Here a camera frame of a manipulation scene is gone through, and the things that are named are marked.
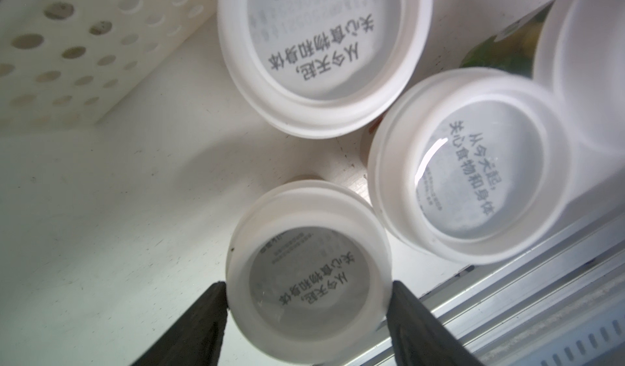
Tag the white plastic basket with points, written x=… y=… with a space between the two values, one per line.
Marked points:
x=67 y=63

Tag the aluminium rail frame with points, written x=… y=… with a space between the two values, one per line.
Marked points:
x=561 y=303

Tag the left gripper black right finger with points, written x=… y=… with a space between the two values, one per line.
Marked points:
x=418 y=338

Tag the yogurt cup row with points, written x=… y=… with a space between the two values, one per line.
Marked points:
x=308 y=272
x=472 y=165
x=580 y=58
x=321 y=69

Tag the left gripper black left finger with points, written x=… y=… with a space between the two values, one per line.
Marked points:
x=196 y=337

